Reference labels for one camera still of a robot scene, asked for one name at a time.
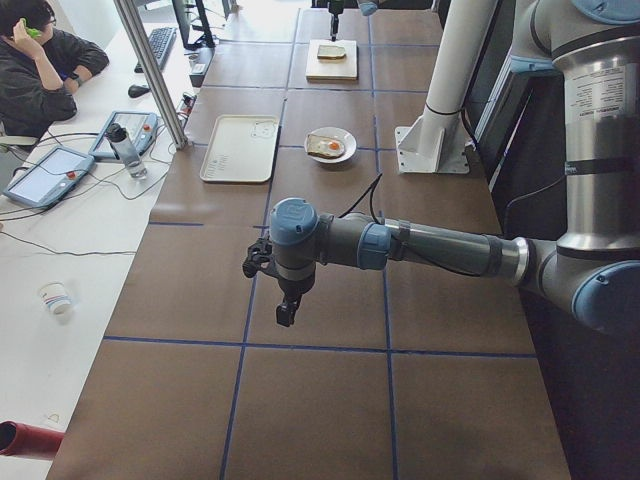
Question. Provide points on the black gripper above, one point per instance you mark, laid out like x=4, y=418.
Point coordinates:
x=334, y=8
x=291, y=289

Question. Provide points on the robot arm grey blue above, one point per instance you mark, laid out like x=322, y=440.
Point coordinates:
x=592, y=270
x=366, y=8

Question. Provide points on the white round plate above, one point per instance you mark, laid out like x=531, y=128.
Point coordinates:
x=346, y=137

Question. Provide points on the wooden cutting board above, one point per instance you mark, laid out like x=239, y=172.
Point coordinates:
x=343, y=69

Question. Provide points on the fried egg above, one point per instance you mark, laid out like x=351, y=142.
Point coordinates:
x=329, y=148

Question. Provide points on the black monitor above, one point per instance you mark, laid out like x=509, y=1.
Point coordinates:
x=195, y=31

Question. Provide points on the cream bear tray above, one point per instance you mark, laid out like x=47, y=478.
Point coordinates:
x=242, y=149

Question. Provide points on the white pillar with base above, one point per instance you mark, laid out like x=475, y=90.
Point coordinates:
x=435, y=142

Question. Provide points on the black keyboard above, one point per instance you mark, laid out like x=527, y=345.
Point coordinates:
x=161, y=41

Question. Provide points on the black computer mouse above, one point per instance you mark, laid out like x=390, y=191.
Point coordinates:
x=136, y=91

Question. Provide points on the teach pendant far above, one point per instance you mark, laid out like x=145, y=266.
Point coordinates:
x=141, y=128

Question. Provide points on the teach pendant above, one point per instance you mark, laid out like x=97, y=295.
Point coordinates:
x=141, y=128
x=51, y=178

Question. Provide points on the paper cup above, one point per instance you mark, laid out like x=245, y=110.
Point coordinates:
x=55, y=297

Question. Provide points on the clear water bottle black lid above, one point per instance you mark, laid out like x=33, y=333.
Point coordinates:
x=124, y=150

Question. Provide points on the teach pendant near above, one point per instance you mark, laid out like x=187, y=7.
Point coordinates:
x=51, y=178

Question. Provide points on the red cylinder object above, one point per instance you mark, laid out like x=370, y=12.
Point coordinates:
x=27, y=441

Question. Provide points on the seated person dark jacket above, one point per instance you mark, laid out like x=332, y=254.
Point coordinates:
x=42, y=67

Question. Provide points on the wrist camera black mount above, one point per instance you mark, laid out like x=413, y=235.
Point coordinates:
x=259, y=258

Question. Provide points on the aluminium frame post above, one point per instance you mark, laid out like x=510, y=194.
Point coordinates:
x=137, y=35

